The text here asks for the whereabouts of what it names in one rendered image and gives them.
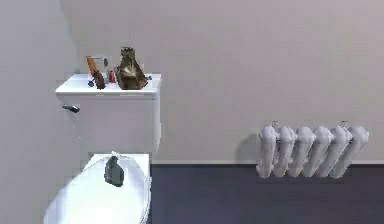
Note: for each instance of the brown stick-shaped object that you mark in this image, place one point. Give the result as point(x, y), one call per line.
point(96, 75)

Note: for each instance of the brown statue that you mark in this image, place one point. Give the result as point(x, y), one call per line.
point(130, 71)

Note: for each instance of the white toilet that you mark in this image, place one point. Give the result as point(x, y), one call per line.
point(113, 120)

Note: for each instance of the dark grey spray bottle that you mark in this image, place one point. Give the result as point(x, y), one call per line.
point(114, 172)

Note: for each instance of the small red bottle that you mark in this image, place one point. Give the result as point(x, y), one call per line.
point(112, 76)

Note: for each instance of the grey toilet flush lever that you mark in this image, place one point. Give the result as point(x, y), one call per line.
point(71, 108)

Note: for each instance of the white radiator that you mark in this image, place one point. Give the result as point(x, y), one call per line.
point(310, 151)

